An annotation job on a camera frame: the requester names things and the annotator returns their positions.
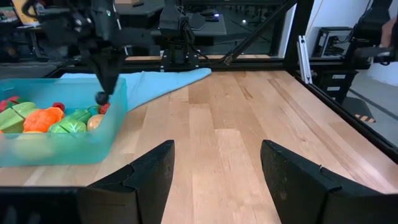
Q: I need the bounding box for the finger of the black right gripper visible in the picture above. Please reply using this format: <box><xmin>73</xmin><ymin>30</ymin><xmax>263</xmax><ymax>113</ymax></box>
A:
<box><xmin>88</xmin><ymin>58</ymin><xmax>108</xmax><ymax>94</ymax></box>
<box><xmin>105</xmin><ymin>57</ymin><xmax>121</xmax><ymax>96</ymax></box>

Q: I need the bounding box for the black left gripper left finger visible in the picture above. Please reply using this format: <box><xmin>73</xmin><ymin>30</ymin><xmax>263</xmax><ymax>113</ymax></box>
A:
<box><xmin>86</xmin><ymin>139</ymin><xmax>175</xmax><ymax>224</ymax></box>

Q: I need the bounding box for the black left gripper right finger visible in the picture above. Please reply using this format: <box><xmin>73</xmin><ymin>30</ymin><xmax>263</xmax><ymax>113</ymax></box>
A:
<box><xmin>260</xmin><ymin>139</ymin><xmax>383</xmax><ymax>224</ymax></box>

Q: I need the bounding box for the black toy blackberry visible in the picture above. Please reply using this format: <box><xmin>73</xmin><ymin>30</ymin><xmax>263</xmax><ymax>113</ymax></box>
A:
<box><xmin>95</xmin><ymin>91</ymin><xmax>109</xmax><ymax>106</ymax></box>

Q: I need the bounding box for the tan toy potato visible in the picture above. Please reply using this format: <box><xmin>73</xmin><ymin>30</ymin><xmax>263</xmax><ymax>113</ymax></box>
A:
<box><xmin>86</xmin><ymin>114</ymin><xmax>105</xmax><ymax>131</ymax></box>

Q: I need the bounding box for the green toy cucumber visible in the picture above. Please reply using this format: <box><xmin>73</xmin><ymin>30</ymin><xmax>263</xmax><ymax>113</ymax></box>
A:
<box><xmin>48</xmin><ymin>108</ymin><xmax>93</xmax><ymax>134</ymax></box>

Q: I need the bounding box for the orange ridged toy tangerine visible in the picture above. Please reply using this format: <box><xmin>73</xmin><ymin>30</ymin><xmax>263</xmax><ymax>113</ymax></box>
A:
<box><xmin>23</xmin><ymin>107</ymin><xmax>65</xmax><ymax>133</ymax></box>

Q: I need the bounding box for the red tomato with green top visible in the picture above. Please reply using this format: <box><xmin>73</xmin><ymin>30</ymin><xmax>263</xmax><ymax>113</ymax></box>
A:
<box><xmin>0</xmin><ymin>95</ymin><xmax>27</xmax><ymax>113</ymax></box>

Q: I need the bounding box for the light blue cloth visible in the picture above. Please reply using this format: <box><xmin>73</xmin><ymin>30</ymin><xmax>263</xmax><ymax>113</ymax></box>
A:
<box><xmin>60</xmin><ymin>67</ymin><xmax>212</xmax><ymax>112</ymax></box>

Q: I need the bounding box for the teal translucent plastic container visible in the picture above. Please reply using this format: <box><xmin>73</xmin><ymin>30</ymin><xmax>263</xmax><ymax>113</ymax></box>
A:
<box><xmin>0</xmin><ymin>77</ymin><xmax>128</xmax><ymax>167</ymax></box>

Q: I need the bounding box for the black hazard-striped floor mat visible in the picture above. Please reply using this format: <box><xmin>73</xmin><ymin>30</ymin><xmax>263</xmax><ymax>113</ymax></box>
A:
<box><xmin>341</xmin><ymin>96</ymin><xmax>377</xmax><ymax>124</ymax></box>

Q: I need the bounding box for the dark desk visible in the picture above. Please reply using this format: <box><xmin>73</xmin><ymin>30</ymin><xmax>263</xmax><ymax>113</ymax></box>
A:
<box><xmin>114</xmin><ymin>0</ymin><xmax>228</xmax><ymax>38</ymax></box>

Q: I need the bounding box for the black drawer cabinet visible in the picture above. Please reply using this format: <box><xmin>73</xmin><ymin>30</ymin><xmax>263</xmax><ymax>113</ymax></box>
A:
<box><xmin>313</xmin><ymin>70</ymin><xmax>358</xmax><ymax>105</ymax></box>

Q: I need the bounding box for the grey computer box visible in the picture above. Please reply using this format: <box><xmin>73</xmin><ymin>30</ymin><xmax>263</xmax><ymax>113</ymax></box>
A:
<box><xmin>313</xmin><ymin>26</ymin><xmax>353</xmax><ymax>58</ymax></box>

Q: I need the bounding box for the person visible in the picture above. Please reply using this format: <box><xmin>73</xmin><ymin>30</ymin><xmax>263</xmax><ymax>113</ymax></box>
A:
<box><xmin>381</xmin><ymin>17</ymin><xmax>398</xmax><ymax>47</ymax></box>

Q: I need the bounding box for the white aluminium extrusion post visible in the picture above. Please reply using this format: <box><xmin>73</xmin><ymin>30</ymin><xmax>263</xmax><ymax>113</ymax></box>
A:
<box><xmin>297</xmin><ymin>35</ymin><xmax>313</xmax><ymax>85</ymax></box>

